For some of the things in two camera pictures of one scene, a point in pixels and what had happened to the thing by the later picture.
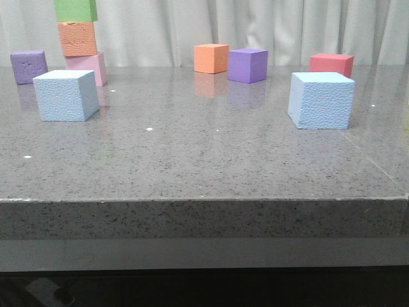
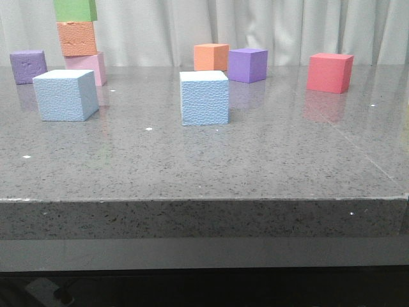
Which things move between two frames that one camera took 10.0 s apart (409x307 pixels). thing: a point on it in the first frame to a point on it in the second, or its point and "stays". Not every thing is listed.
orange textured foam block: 78,38 stays
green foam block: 76,11 stays
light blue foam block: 321,100 to 204,95
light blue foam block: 69,95 stays
